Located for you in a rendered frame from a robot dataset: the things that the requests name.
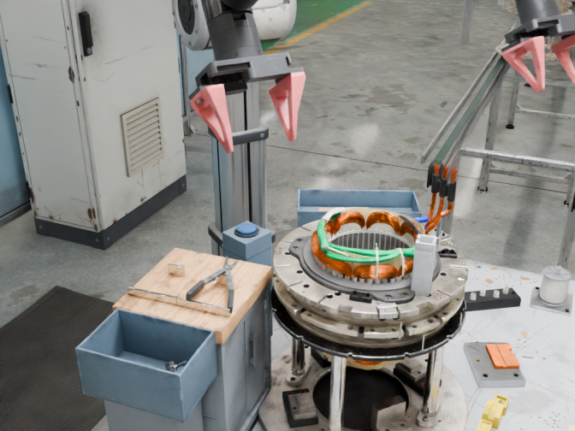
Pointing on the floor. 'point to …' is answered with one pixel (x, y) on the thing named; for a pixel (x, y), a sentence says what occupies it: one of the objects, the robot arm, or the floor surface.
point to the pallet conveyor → (449, 150)
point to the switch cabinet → (95, 112)
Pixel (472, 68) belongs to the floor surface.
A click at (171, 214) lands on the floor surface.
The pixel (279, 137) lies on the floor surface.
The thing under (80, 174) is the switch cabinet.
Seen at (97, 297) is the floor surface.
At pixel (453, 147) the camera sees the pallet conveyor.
